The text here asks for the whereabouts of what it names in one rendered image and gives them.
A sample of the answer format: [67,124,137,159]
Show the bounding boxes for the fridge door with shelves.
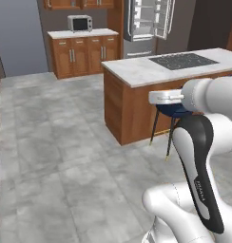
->
[153,0,177,41]

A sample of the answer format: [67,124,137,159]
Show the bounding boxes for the tall wooden cabinet panel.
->
[106,0,126,60]

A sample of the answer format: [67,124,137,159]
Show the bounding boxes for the black hob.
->
[148,52,220,71]

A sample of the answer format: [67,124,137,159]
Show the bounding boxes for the blue stool, dark legs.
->
[148,103,194,161]

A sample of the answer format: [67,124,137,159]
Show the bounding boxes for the wooden kitchen island, marble top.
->
[101,47,232,147]

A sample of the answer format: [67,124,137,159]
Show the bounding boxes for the stainless steel fridge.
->
[123,0,177,60]

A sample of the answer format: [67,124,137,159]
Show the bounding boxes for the silver microwave oven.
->
[67,14,93,33]

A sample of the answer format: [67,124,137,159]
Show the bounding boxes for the wooden base cabinets, white top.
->
[47,28,120,80]

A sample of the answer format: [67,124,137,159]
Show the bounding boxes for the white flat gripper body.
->
[147,88,185,106]

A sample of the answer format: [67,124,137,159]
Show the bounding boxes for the wooden wall cabinets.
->
[43,0,115,11]

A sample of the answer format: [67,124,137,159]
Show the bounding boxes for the fridge door with handle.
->
[123,0,135,43]

